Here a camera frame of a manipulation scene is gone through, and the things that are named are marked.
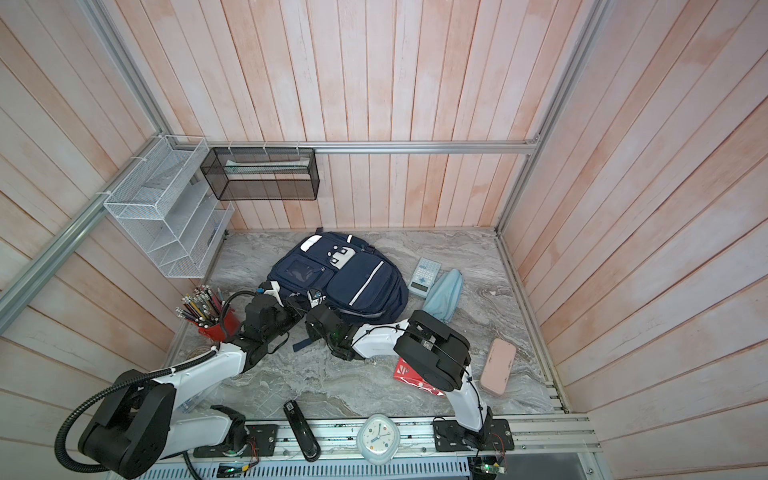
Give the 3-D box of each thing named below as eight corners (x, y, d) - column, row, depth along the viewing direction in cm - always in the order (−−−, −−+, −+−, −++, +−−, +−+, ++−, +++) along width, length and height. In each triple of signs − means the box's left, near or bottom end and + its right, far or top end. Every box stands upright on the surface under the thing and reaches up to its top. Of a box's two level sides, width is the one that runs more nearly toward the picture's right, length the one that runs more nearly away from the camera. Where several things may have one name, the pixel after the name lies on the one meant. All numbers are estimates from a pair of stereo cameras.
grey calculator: (406, 291, 104) (406, 288, 103) (420, 259, 114) (420, 256, 112) (428, 299, 102) (429, 296, 101) (440, 266, 112) (441, 263, 110)
